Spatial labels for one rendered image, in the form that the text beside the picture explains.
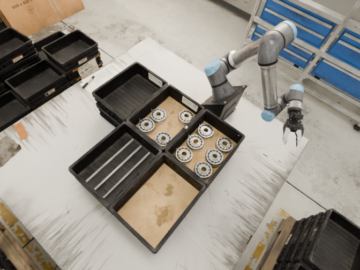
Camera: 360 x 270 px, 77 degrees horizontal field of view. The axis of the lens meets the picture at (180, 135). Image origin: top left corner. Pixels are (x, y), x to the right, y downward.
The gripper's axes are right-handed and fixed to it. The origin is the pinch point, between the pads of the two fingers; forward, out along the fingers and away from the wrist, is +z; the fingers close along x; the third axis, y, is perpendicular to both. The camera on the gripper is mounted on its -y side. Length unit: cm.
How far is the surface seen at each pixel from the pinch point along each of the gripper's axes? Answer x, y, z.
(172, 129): 67, 12, 2
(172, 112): 71, 15, -11
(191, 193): 46, 7, 37
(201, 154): 46.0, 12.9, 13.5
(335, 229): -50, 59, 33
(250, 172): 14.0, 31.6, 13.9
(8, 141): 165, 1, 34
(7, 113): 226, 44, 7
